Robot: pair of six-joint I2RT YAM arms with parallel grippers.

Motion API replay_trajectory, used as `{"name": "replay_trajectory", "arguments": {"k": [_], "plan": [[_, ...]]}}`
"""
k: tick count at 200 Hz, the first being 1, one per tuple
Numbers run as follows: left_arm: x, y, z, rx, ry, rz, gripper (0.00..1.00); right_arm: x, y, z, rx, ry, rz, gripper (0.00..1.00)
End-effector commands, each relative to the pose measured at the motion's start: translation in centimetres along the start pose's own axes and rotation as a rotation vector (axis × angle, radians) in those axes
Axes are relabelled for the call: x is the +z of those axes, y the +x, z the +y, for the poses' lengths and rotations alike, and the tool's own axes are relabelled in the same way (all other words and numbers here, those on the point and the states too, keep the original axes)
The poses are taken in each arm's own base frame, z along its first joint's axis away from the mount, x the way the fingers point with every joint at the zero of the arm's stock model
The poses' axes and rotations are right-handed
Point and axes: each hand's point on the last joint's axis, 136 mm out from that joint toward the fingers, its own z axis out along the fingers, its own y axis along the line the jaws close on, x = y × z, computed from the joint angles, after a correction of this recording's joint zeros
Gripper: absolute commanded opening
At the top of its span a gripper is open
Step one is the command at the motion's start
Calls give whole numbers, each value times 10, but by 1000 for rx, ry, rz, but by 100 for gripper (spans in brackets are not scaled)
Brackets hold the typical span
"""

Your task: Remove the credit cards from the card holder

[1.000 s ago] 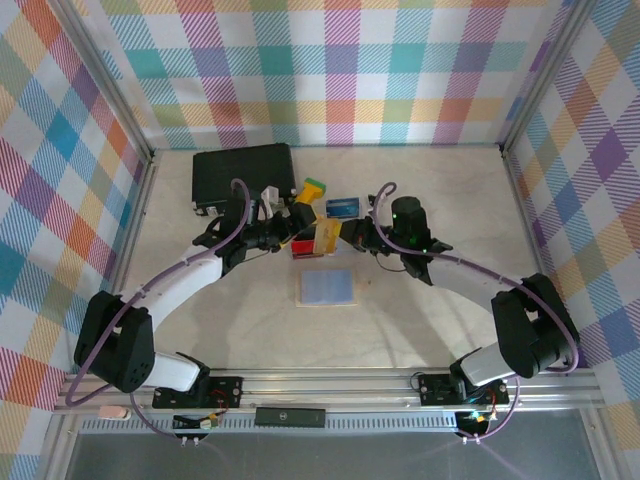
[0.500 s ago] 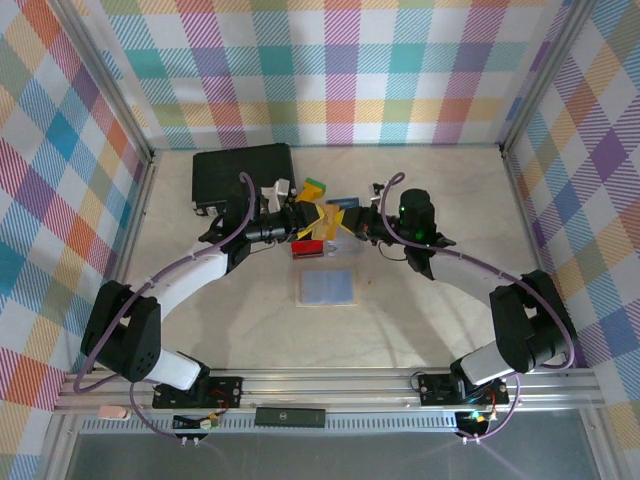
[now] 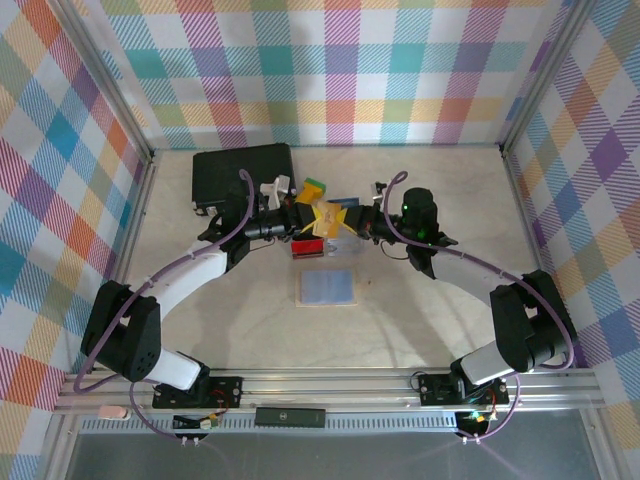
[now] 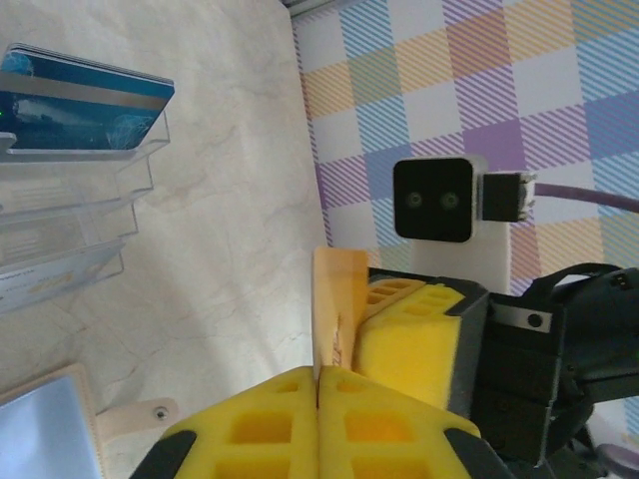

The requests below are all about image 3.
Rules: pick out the red card black stripe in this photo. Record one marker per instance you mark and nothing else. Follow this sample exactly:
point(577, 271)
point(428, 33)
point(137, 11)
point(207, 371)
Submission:
point(307, 247)

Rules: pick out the clear acrylic card stand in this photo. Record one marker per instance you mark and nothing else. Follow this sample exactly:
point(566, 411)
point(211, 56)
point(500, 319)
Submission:
point(325, 248)

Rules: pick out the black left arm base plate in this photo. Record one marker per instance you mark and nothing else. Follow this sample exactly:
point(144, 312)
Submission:
point(225, 392)

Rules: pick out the beige card holder blue sleeves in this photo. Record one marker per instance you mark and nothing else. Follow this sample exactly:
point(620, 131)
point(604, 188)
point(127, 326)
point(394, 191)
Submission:
point(325, 289)

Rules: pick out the black bar device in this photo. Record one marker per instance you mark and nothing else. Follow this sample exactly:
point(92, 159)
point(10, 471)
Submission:
point(290, 417)

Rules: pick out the aluminium right frame post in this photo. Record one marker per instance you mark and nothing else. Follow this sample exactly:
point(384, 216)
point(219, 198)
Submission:
point(543, 75)

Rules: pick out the aluminium left side rail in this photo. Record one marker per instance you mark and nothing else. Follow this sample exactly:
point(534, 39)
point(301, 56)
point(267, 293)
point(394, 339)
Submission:
point(131, 235)

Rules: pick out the aluminium frame post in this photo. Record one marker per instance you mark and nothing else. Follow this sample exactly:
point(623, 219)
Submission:
point(107, 75)
point(543, 75)

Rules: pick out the blue card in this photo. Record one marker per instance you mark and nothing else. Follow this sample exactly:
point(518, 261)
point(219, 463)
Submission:
point(347, 202)

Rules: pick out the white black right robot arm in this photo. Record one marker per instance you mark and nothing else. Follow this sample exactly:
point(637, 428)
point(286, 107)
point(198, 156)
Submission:
point(475, 275)

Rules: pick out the black carrying case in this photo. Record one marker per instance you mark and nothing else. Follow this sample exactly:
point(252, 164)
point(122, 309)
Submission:
point(220, 170)

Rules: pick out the aluminium left frame post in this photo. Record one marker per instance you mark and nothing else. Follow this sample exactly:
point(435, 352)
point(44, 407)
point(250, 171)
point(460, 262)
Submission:
point(107, 75)

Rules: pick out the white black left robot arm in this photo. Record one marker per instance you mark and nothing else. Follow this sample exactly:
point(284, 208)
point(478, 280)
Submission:
point(190, 280)

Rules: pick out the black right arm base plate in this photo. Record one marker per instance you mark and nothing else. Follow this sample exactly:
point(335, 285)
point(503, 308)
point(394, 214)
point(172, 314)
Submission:
point(435, 390)

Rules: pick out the aluminium mounting rail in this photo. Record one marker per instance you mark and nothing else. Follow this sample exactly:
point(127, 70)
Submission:
point(325, 390)

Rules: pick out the small controller board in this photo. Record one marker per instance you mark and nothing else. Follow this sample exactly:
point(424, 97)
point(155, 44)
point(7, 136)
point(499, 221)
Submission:
point(475, 419)
point(205, 424)

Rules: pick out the yellow toy piece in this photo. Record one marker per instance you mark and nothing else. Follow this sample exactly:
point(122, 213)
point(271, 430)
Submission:
point(327, 220)

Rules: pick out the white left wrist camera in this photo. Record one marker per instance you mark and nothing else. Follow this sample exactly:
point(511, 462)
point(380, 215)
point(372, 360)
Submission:
point(275, 190)

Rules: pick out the pink eraser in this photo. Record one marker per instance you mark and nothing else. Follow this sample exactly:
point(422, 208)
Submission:
point(114, 412)

